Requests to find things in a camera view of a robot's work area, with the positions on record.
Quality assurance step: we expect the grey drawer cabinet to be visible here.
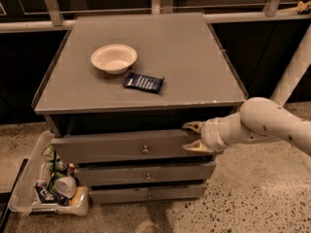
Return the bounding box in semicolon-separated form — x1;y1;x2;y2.
33;17;247;192

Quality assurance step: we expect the yellow sponge in bin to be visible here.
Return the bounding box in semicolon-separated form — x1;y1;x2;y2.
68;186;84;206

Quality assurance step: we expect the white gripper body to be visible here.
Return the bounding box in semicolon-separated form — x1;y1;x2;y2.
201;117;228;152

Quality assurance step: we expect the grey drawer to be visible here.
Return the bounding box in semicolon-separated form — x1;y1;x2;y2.
75;161;216;186
89;183;206;204
51;129;203;164

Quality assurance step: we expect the white paper bowl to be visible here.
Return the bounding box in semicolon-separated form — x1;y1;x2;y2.
90;45;138;75

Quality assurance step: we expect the white cup in bin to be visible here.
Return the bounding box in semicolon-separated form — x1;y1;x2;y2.
54;177;77;198

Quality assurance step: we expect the grey middle drawer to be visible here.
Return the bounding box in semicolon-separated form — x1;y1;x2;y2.
75;161;216;186

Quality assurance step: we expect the dark blue snack packet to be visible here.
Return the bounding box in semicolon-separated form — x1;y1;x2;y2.
123;72;164;94

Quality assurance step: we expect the grey top drawer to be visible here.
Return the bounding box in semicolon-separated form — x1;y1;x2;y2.
51;129;203;164

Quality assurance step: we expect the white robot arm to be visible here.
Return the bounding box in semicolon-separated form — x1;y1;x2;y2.
183;26;311;155

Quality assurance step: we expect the clear plastic bin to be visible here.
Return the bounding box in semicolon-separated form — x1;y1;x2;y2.
9;131;88;216

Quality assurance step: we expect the metal railing frame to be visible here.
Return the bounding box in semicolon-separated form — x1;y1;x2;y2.
0;0;311;33

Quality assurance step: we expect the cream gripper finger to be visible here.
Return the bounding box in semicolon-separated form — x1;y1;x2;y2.
183;140;214;153
182;121;204;133

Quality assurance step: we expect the grey bottom drawer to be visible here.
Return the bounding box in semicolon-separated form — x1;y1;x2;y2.
89;183;206;204

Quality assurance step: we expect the blue packet in bin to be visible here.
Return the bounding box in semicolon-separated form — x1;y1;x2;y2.
35;186;69;206

